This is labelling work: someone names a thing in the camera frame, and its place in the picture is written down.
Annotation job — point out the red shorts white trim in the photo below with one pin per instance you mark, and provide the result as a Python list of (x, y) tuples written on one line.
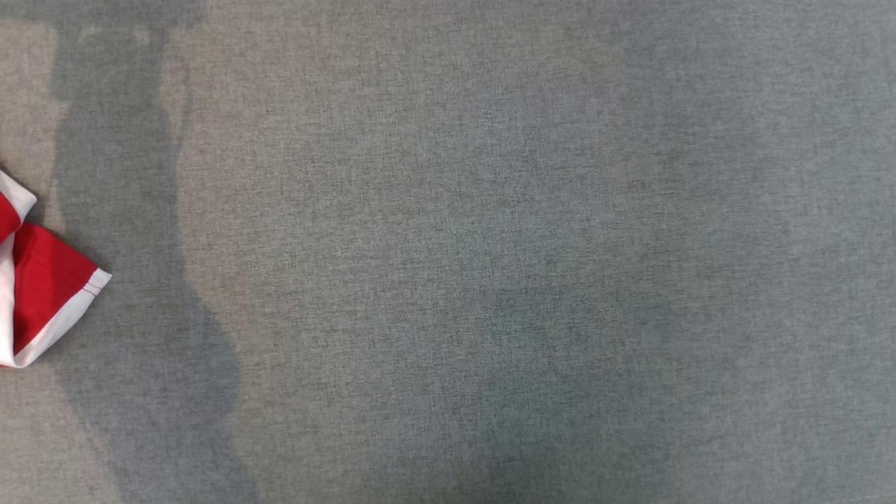
[(49, 280)]

